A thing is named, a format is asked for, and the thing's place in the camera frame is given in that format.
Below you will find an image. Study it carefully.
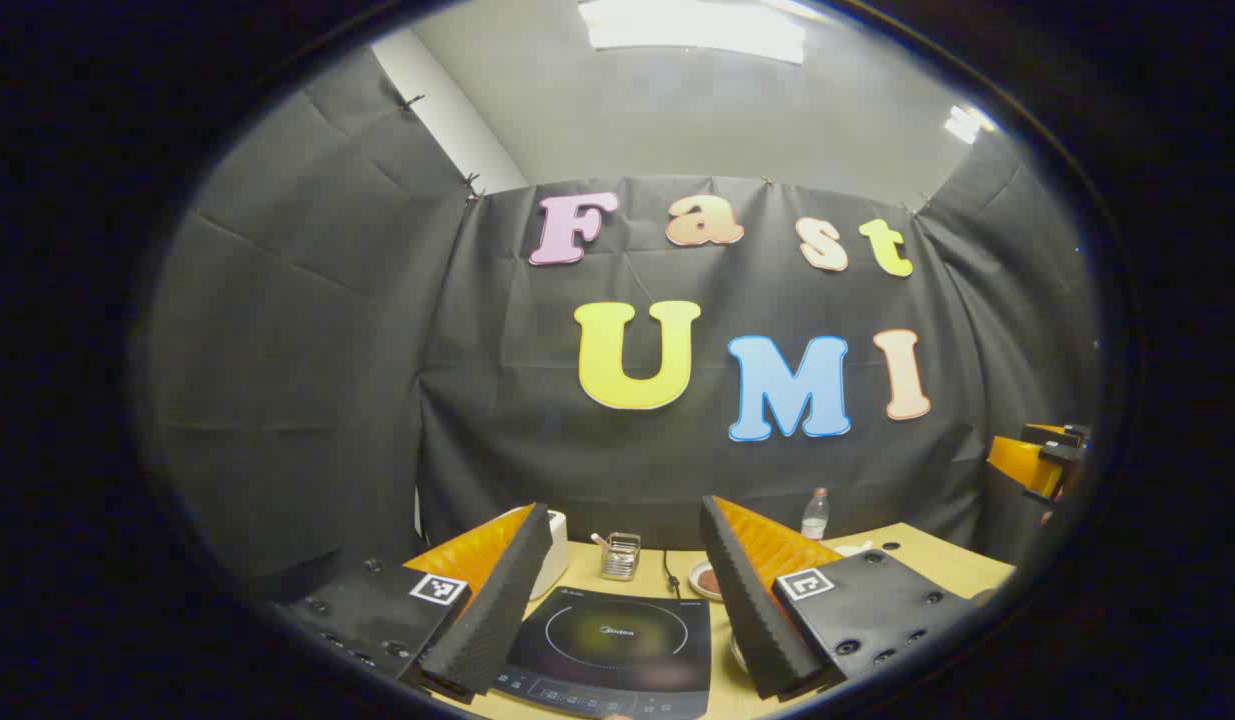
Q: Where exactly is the black induction cooktop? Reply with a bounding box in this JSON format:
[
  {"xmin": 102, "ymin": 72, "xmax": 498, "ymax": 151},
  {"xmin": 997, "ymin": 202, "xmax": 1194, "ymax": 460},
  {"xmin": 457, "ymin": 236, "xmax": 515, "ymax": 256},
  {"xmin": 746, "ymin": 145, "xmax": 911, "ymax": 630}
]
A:
[{"xmin": 492, "ymin": 585, "xmax": 713, "ymax": 720}]

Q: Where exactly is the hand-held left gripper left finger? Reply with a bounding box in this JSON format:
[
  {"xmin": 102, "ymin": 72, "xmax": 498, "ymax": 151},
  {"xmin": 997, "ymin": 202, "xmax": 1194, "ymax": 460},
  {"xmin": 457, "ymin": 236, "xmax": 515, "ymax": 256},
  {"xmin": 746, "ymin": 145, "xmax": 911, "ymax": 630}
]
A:
[{"xmin": 277, "ymin": 503, "xmax": 555, "ymax": 701}]

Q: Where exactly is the ceiling light panel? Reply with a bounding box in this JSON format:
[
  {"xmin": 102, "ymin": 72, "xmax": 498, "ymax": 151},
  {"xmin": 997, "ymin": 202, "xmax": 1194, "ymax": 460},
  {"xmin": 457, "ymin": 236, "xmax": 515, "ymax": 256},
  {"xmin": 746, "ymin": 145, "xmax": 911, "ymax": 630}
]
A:
[
  {"xmin": 943, "ymin": 103, "xmax": 998, "ymax": 145},
  {"xmin": 577, "ymin": 0, "xmax": 808, "ymax": 66}
]

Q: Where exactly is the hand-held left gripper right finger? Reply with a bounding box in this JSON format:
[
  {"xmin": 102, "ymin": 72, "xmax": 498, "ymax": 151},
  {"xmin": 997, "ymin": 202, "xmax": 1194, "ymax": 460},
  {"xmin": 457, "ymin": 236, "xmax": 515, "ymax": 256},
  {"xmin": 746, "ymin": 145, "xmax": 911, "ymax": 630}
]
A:
[{"xmin": 699, "ymin": 495, "xmax": 978, "ymax": 701}]

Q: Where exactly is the white toaster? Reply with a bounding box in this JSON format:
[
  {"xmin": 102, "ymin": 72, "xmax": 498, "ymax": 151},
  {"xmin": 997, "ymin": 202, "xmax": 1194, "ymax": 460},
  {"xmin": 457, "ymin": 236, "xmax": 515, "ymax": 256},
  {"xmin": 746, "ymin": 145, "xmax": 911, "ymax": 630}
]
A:
[{"xmin": 527, "ymin": 508, "xmax": 569, "ymax": 601}]

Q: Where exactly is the black backdrop cloth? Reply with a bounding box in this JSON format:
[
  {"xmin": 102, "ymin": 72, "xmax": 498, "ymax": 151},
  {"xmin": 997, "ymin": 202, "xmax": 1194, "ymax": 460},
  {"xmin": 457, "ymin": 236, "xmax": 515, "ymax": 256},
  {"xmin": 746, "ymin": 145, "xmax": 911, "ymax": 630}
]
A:
[{"xmin": 142, "ymin": 45, "xmax": 1103, "ymax": 601}]

